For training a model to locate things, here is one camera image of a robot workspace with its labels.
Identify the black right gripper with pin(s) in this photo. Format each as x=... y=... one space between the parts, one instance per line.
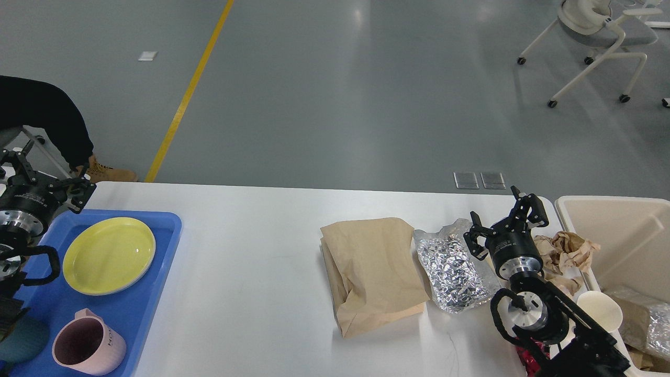
x=512 y=252

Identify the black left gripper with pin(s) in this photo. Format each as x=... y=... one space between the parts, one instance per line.
x=29 y=207

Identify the silver foil pouch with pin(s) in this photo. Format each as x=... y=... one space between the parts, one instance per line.
x=458 y=281

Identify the yellow plastic plate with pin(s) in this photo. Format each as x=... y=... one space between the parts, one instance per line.
x=110 y=233

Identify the white paper cup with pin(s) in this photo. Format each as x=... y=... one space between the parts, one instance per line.
x=601 y=308

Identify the red snack wrapper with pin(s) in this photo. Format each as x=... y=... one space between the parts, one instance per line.
x=530 y=364

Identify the brown paper bag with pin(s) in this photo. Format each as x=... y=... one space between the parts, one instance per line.
x=373 y=278

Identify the pink ribbed mug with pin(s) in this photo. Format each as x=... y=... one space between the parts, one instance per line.
x=88 y=345

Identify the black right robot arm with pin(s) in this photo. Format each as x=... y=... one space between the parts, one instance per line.
x=532 y=313

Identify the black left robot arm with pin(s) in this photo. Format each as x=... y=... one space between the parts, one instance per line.
x=16 y=249

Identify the tan work boot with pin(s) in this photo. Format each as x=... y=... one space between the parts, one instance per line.
x=98 y=172

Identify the right metal floor plate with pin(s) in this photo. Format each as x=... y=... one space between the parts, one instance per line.
x=493 y=180

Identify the metal floor plate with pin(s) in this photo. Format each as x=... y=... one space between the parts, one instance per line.
x=493 y=180
x=466 y=180

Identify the crumpled brown paper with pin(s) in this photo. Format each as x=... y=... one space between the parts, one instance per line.
x=563 y=253

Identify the left metal floor plate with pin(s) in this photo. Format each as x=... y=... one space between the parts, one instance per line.
x=466 y=180

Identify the person in black clothes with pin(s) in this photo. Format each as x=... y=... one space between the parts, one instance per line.
x=33 y=103

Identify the pink round plate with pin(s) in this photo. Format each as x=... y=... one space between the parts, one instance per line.
x=141 y=277

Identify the beige plastic bin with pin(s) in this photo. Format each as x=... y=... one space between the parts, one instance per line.
x=634 y=238

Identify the white paper scrap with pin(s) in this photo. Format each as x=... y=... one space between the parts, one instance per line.
x=147 y=56

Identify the blue plastic tray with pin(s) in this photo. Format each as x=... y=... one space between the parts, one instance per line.
x=129 y=312

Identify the wrapped package in bin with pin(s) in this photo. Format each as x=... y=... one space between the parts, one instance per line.
x=645 y=323

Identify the teal blue cup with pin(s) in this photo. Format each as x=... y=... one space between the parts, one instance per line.
x=29 y=338

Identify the white office chair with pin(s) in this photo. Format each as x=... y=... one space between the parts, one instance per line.
x=609 y=31

